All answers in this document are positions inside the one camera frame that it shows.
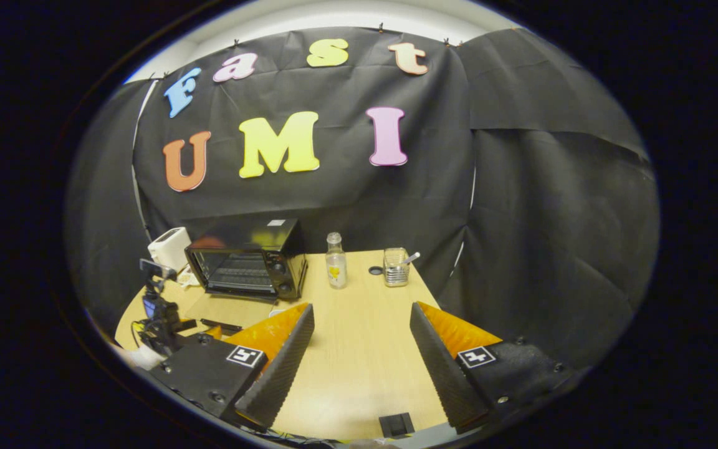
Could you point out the clear glass bottle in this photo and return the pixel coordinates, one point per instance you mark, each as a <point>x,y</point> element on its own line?
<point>336,265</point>

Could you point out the white toaster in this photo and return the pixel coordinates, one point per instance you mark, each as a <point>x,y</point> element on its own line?
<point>170,248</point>

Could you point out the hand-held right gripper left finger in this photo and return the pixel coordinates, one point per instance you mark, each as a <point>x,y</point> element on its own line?
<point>281,368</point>

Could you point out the black electric oven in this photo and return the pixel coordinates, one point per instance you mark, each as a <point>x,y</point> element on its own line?
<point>253,249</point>

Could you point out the white divided grain plate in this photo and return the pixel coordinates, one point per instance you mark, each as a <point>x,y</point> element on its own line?
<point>188,278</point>

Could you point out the black bottle cap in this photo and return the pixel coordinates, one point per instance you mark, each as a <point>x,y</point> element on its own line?
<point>376,270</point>

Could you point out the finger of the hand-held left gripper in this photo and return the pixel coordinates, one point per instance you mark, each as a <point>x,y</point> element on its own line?
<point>186,325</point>

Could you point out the black square table grommet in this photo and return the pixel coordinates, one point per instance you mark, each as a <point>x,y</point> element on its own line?
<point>396,424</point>

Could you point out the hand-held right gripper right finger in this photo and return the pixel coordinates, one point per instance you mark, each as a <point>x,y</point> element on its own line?
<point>443,368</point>

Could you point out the black backdrop cloth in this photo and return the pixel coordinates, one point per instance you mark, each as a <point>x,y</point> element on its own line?
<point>396,174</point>

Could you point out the small white dish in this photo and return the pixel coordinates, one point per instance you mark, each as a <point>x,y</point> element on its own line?
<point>277,312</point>

